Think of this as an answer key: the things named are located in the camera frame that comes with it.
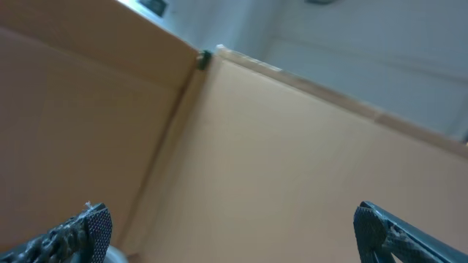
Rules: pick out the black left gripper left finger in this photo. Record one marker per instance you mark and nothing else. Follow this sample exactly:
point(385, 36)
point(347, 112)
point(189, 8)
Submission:
point(83, 238)

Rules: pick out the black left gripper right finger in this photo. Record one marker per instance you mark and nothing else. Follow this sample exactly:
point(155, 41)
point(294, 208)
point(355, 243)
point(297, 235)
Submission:
point(383, 238)

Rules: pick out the brown cardboard box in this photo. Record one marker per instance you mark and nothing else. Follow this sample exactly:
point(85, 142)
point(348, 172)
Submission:
point(200, 156)

